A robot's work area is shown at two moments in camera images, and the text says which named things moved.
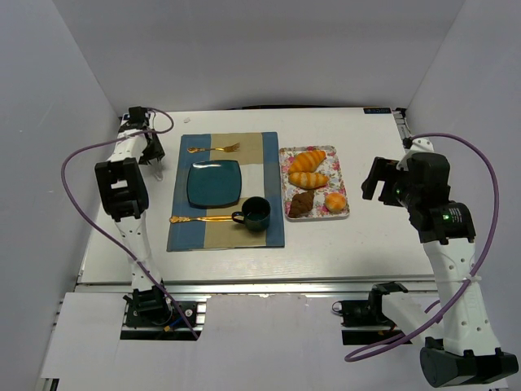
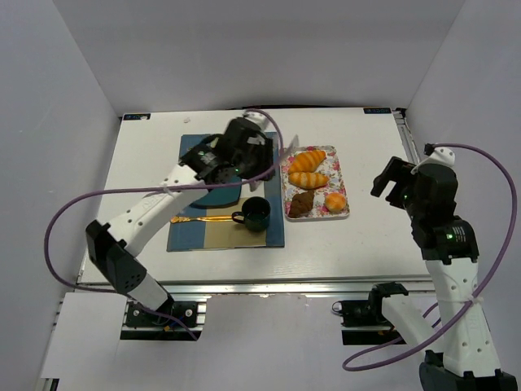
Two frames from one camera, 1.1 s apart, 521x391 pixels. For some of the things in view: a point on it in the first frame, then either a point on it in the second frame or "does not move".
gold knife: [177, 219] does not move
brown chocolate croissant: [301, 204] does not move
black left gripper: [151, 151] -> [263, 152]
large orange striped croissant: [306, 161] does not move
